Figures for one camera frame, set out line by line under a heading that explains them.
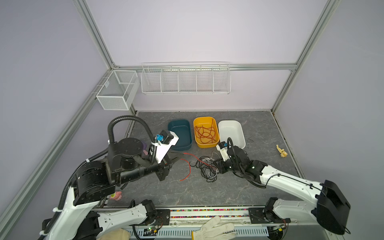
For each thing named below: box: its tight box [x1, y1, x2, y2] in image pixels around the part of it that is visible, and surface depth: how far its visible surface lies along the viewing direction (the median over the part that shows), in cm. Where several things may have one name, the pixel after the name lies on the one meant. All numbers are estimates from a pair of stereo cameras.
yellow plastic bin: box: [193, 116, 220, 149], surface depth 108 cm
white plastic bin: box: [218, 120, 246, 149], surface depth 108 cm
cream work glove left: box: [97, 228, 131, 240], surface depth 70 cm
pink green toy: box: [109, 191, 122, 201], surface depth 80 cm
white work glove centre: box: [192, 216, 237, 240], surface depth 72 cm
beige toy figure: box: [276, 144, 288, 158], surface depth 96 cm
